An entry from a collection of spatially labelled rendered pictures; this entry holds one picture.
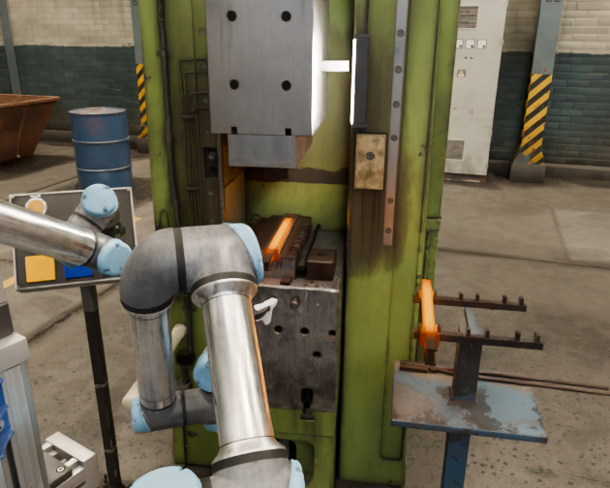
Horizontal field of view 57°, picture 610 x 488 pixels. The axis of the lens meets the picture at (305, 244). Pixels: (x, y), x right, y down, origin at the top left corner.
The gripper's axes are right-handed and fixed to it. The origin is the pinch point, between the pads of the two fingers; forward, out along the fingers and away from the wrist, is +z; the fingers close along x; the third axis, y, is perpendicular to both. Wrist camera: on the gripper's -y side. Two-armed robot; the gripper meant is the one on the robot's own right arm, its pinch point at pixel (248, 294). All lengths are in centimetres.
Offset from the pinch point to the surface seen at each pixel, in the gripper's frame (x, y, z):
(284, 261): 4.2, 2.6, 30.7
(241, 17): -7, -68, 31
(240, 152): -8.6, -31.4, 30.6
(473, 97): 134, -1, 550
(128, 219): -42.0, -11.6, 22.8
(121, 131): -238, 30, 433
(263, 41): -1, -62, 31
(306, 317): 12.1, 18.2, 24.7
